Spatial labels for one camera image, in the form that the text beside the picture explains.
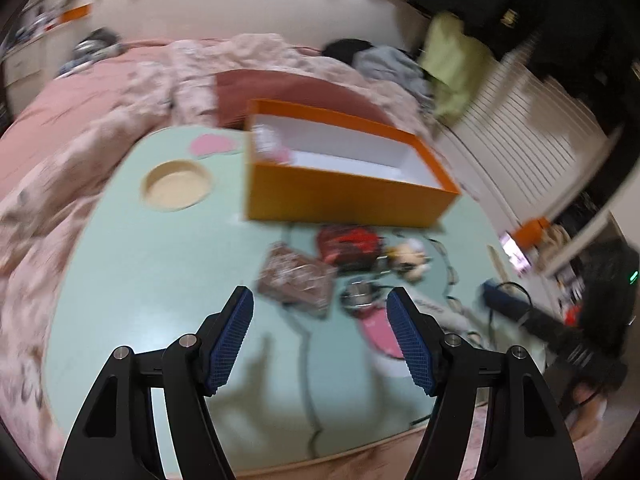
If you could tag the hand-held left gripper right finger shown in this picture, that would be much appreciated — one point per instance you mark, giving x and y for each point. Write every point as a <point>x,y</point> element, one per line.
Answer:
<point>411,345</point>

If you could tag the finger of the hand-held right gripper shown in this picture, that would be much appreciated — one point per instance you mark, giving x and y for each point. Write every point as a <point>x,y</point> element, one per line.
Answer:
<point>497,296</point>

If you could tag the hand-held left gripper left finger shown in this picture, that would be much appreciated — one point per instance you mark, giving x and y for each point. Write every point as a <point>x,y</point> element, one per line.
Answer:
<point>230,342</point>

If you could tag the silver glittery trinket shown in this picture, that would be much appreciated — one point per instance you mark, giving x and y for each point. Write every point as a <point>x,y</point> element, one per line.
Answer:
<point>357,296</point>

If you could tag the orange cardboard box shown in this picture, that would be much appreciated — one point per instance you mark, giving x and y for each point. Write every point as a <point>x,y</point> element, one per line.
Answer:
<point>340,200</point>

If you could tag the pink and white pouch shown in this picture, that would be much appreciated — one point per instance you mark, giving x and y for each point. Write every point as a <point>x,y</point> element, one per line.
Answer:
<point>382,335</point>

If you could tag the phone with pink screen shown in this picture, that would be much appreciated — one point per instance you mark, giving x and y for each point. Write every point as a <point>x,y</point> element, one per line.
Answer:
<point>516,254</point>

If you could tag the person's leg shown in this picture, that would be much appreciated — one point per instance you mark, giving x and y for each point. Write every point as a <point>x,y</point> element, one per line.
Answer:
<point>590,412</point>

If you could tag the small cream doll figurine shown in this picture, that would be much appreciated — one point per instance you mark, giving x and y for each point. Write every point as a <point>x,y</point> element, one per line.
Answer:
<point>410,256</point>

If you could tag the brown transparent packet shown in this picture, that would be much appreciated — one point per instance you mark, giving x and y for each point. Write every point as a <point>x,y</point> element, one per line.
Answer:
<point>295,280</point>

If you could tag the red pouch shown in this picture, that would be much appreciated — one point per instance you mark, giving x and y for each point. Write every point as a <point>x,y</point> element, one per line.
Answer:
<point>350,247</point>

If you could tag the white slatted headboard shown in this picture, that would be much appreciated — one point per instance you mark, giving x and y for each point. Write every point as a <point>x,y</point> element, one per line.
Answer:
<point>530,125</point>

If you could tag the pink item inside box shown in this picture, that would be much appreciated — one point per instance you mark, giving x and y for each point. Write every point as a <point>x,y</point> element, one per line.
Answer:
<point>267,142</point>

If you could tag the green cloth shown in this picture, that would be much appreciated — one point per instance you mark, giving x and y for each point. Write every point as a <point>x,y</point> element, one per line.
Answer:
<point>452,60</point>

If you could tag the grey clothes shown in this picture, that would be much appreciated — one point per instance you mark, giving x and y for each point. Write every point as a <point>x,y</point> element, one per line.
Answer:
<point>390,67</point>

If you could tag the maroon pillow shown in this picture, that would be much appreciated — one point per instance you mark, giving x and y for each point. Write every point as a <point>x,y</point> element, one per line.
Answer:
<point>300,87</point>

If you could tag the pink floral quilt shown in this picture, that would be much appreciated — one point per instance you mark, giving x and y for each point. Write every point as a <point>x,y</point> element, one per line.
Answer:
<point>225,60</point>

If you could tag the pink bedsheet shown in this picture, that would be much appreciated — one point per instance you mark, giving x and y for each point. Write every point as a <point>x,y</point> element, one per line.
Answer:
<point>90,95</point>

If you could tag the black clothes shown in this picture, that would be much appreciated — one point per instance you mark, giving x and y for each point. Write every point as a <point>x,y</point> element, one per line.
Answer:
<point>342,50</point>

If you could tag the black hanging garment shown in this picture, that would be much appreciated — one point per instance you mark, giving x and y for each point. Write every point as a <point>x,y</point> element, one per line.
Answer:
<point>550,10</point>

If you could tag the pile of clothes on bed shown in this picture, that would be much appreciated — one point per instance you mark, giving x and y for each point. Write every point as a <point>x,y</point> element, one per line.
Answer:
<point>95,45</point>

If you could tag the white cabinet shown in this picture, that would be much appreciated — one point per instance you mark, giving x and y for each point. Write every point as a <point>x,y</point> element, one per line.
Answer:
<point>20,65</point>

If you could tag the small orange box on cabinet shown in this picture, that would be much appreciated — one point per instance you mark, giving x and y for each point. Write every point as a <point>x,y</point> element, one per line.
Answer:
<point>76,13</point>

